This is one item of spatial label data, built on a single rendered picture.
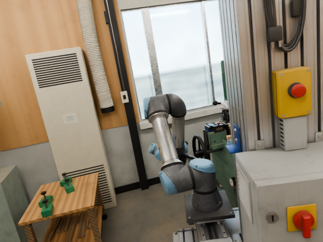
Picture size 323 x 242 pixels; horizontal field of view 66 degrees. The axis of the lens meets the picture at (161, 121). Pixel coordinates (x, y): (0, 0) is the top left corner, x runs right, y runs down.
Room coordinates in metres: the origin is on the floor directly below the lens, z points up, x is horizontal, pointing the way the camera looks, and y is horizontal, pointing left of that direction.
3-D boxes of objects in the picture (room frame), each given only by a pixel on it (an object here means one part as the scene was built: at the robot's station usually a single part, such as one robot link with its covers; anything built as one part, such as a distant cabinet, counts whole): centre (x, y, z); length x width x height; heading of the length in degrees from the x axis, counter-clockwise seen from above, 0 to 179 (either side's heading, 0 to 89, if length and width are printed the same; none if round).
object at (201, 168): (1.11, -0.15, 0.98); 0.13 x 0.12 x 0.14; 99
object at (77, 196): (2.06, 0.97, 0.32); 0.66 x 0.57 x 0.64; 9
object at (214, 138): (1.84, -0.39, 0.91); 0.15 x 0.14 x 0.09; 10
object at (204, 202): (1.11, -0.16, 0.87); 0.15 x 0.15 x 0.10
